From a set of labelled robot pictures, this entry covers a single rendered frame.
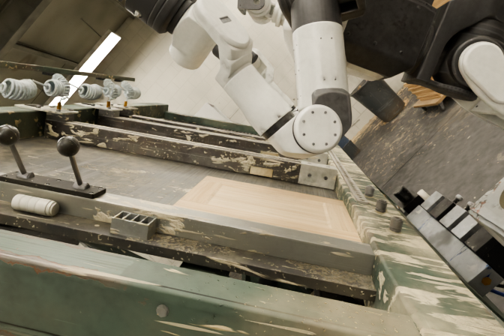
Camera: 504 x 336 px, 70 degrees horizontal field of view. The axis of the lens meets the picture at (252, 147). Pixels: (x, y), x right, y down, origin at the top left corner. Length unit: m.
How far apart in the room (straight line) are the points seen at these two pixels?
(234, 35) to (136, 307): 0.41
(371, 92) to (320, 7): 4.67
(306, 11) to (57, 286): 0.55
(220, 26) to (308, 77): 0.17
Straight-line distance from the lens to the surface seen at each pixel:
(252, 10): 0.90
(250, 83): 0.60
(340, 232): 0.81
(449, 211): 0.96
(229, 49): 0.59
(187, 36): 0.63
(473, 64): 0.91
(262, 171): 1.25
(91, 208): 0.76
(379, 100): 5.34
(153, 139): 1.33
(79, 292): 0.51
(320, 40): 0.64
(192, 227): 0.69
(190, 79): 6.42
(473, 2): 0.96
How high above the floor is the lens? 1.19
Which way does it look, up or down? level
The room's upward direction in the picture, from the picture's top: 47 degrees counter-clockwise
